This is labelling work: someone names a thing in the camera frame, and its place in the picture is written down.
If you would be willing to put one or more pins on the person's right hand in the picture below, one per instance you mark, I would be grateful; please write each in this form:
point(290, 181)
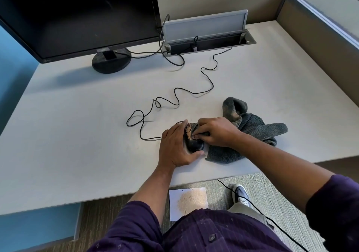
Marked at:
point(220, 132)

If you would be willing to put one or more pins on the person's left hand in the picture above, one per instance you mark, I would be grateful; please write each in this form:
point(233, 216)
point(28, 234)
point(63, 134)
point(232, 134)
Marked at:
point(172, 148)

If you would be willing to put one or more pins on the person's right thumb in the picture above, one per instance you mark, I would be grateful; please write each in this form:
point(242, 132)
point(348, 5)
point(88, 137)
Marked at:
point(201, 140)

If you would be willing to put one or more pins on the person's left thumb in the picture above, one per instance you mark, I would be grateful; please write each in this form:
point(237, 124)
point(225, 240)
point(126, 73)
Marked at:
point(195, 158)

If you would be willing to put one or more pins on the black computer mouse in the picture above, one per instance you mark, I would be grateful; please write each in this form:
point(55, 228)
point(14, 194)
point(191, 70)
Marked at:
point(194, 145)

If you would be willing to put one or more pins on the gray cleaning cloth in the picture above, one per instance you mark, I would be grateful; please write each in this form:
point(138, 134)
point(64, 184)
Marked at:
point(252, 128)

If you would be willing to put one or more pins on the person's right forearm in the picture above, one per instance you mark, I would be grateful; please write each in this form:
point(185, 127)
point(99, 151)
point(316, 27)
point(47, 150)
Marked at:
point(280, 170)

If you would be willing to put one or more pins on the person's left forearm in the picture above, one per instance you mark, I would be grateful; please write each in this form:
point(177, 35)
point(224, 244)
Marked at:
point(153, 193)

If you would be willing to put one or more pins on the pile of beige sand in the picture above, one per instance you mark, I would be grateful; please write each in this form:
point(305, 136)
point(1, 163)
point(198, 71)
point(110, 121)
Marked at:
point(190, 201)

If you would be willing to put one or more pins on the white shoe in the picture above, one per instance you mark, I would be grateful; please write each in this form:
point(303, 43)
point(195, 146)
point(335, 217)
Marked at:
point(241, 193)

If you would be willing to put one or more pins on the white paper sheet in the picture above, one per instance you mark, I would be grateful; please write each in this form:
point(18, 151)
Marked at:
point(174, 214)

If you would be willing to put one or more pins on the purple patterned shirt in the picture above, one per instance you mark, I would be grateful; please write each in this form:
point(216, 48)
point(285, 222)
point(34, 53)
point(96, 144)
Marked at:
point(202, 232)

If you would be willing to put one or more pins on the beige trousers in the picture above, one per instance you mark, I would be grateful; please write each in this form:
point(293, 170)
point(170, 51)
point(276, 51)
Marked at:
point(252, 212)

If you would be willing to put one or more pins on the round black monitor stand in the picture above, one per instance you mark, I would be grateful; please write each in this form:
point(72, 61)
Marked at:
point(111, 62)

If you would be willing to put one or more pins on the blue desk side panel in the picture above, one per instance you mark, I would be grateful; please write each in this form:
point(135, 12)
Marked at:
point(36, 226)

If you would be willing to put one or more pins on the black computer monitor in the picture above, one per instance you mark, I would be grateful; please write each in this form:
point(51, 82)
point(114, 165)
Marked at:
point(78, 16)

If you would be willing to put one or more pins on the frosted glass window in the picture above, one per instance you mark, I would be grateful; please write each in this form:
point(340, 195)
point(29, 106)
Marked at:
point(329, 5)

